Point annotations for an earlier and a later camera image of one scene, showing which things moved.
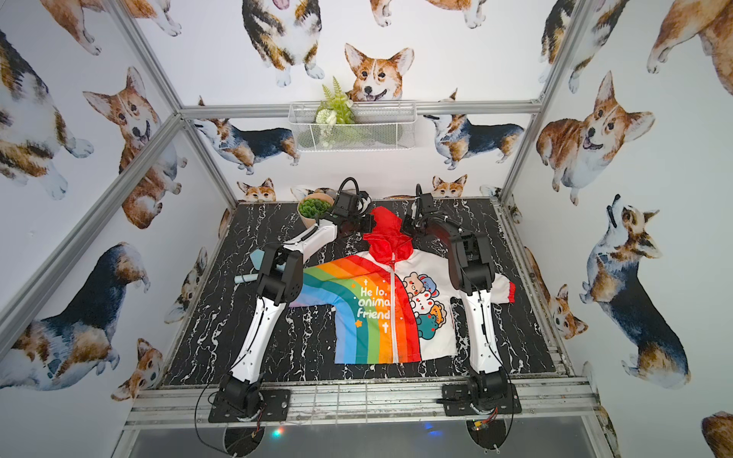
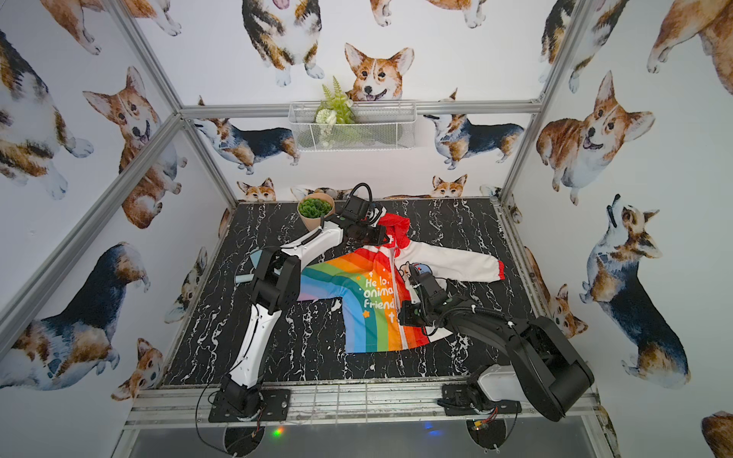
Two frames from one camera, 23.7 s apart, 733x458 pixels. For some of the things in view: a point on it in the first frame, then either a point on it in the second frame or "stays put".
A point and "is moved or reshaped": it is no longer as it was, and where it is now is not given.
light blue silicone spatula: x=245 y=278 stays put
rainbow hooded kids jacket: x=391 y=302 is moved or reshaped
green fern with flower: x=334 y=114 stays put
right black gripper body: x=410 y=225 -> x=416 y=313
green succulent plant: x=314 y=207 stays put
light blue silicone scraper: x=257 y=257 stays put
